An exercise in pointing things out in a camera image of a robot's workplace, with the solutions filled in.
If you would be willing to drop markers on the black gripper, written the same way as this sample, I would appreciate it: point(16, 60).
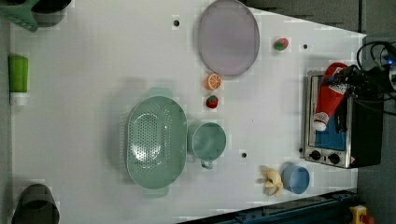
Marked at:
point(368, 85)

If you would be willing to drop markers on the red ketchup bottle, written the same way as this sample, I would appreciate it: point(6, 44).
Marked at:
point(330, 95)

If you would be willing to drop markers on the green oval strainer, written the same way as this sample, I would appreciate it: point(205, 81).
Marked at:
point(156, 137)

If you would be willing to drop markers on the silver toaster oven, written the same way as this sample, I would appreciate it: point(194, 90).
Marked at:
point(353, 137)

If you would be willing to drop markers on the strawberry toy near plate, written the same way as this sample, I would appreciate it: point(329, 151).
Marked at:
point(281, 44)

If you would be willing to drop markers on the blue cup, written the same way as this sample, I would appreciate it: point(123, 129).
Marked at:
point(295, 178)

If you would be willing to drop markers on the grey round plate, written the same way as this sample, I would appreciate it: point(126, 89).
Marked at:
point(228, 37)

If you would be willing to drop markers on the peeled banana toy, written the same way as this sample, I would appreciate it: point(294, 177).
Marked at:
point(273, 184)

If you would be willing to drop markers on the yellow red emergency button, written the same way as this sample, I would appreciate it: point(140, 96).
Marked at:
point(360, 216)

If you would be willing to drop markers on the orange slice toy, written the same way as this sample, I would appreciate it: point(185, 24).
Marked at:
point(213, 82)

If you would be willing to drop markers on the strawberry toy near orange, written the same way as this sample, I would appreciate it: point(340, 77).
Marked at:
point(212, 101)

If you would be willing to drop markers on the green mug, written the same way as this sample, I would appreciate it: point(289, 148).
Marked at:
point(206, 141)

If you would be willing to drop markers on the green bottle white cap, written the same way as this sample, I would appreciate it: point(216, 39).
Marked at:
point(18, 67)

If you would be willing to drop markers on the blue metal rail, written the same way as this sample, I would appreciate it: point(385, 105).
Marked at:
point(329, 208)

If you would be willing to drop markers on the black cylinder post lower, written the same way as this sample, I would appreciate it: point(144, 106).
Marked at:
point(36, 206)

